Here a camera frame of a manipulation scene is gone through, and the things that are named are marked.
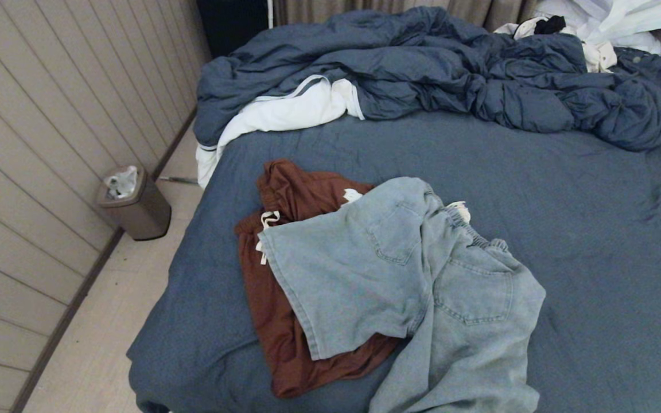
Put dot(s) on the light blue denim jeans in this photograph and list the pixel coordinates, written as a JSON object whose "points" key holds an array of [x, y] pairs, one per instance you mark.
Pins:
{"points": [[399, 287]]}

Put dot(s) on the rust brown shorts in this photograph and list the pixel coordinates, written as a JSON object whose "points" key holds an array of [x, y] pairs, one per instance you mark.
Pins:
{"points": [[273, 321]]}

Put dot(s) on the dark blue crumpled duvet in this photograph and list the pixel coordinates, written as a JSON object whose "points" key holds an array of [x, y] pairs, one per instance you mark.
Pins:
{"points": [[422, 63]]}

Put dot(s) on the brown trash bin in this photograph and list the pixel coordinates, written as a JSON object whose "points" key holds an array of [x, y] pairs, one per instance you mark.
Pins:
{"points": [[144, 215]]}

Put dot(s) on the white vertical pole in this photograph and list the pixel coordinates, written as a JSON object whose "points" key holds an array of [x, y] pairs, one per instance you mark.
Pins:
{"points": [[271, 12]]}

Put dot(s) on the black cabinet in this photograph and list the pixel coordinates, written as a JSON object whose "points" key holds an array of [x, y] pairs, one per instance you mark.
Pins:
{"points": [[233, 23]]}

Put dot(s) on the white plastic bin bag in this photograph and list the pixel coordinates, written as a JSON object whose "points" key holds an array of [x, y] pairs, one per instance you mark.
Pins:
{"points": [[121, 183]]}

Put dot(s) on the beige curtain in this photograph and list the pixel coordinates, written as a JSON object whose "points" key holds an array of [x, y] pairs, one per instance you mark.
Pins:
{"points": [[497, 11]]}

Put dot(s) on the blue bed sheet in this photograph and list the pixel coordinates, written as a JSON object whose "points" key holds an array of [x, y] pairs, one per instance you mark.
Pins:
{"points": [[594, 258]]}

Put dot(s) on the small black garment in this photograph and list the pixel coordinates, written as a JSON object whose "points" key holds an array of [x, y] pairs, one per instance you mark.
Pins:
{"points": [[549, 26]]}

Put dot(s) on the cream jacket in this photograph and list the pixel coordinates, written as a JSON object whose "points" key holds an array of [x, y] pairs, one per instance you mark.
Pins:
{"points": [[600, 57]]}

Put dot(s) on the white shirt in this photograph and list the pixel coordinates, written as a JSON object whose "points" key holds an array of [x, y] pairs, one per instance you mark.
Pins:
{"points": [[611, 17]]}

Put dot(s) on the dark denim garment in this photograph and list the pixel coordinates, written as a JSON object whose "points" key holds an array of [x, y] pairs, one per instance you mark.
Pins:
{"points": [[652, 63]]}

